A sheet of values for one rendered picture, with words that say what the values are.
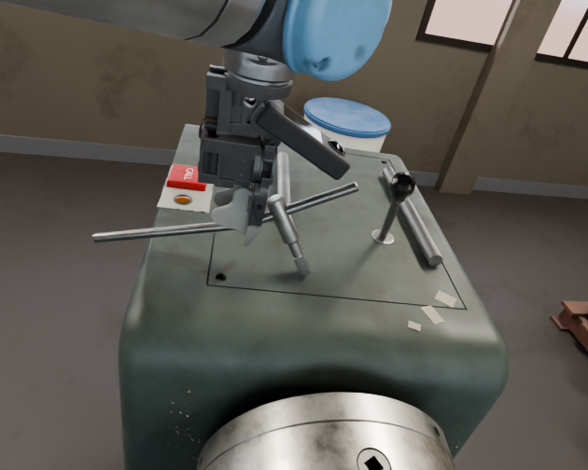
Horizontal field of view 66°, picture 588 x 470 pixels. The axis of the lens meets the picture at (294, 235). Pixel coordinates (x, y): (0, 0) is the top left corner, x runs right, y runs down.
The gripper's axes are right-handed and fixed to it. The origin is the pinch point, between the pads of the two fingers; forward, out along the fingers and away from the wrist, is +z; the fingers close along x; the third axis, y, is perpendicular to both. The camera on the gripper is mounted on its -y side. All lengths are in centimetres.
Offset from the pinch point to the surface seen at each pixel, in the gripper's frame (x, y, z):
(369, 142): -204, -77, 67
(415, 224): -11.8, -26.6, 2.6
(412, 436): 22.1, -17.8, 7.4
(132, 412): 14.6, 12.0, 17.5
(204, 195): -15.5, 7.3, 4.5
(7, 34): -248, 142, 52
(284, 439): 22.5, -4.5, 8.4
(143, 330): 12.2, 11.1, 5.7
